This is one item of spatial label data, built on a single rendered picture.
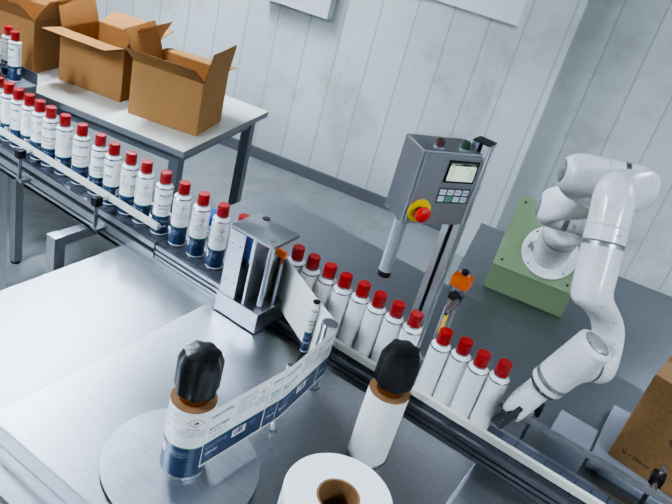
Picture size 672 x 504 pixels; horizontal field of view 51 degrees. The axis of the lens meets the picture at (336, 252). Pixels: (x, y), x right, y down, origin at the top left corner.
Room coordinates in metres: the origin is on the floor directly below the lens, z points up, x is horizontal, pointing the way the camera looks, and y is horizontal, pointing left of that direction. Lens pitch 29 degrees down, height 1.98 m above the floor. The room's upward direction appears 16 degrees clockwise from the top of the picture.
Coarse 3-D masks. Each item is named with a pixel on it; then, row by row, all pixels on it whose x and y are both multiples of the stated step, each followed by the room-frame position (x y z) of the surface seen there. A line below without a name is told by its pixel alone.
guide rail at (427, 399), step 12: (348, 348) 1.46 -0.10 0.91; (360, 360) 1.44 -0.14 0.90; (372, 360) 1.44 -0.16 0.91; (420, 396) 1.36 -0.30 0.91; (444, 408) 1.33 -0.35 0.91; (456, 420) 1.32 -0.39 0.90; (468, 420) 1.31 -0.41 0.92; (480, 432) 1.29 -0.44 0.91; (492, 444) 1.27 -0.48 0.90; (504, 444) 1.26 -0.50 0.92; (516, 456) 1.25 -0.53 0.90; (528, 456) 1.25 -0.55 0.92; (540, 468) 1.22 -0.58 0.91; (552, 480) 1.21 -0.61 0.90; (564, 480) 1.20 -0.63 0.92; (576, 492) 1.18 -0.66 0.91
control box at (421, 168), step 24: (408, 144) 1.54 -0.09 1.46; (432, 144) 1.53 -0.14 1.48; (456, 144) 1.58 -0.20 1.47; (408, 168) 1.51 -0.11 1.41; (432, 168) 1.49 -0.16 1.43; (480, 168) 1.55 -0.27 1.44; (408, 192) 1.49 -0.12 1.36; (432, 192) 1.50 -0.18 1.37; (408, 216) 1.48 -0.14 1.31; (432, 216) 1.51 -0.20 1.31; (456, 216) 1.55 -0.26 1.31
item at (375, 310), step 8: (376, 296) 1.47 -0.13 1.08; (384, 296) 1.48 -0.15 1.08; (368, 304) 1.49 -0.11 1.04; (376, 304) 1.47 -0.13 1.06; (384, 304) 1.48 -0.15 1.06; (368, 312) 1.47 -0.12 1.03; (376, 312) 1.46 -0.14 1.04; (384, 312) 1.47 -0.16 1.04; (368, 320) 1.46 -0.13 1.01; (376, 320) 1.46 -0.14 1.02; (360, 328) 1.48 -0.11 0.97; (368, 328) 1.46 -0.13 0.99; (376, 328) 1.46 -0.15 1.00; (360, 336) 1.47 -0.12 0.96; (368, 336) 1.46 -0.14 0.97; (376, 336) 1.47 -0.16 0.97; (360, 344) 1.46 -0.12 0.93; (368, 344) 1.46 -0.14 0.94; (360, 352) 1.46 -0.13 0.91; (368, 352) 1.46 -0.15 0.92
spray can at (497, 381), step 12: (504, 360) 1.35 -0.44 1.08; (492, 372) 1.34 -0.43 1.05; (504, 372) 1.33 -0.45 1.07; (492, 384) 1.32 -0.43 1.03; (504, 384) 1.32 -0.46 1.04; (480, 396) 1.33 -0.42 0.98; (492, 396) 1.32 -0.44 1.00; (480, 408) 1.32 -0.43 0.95; (492, 408) 1.32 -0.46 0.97; (480, 420) 1.32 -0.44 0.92
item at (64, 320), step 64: (128, 256) 1.72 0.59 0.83; (320, 256) 2.03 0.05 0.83; (0, 320) 1.30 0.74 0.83; (64, 320) 1.36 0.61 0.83; (128, 320) 1.43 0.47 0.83; (448, 320) 1.86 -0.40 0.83; (512, 320) 1.97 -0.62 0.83; (0, 384) 1.10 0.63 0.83; (512, 384) 1.62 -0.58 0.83; (0, 448) 0.94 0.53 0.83
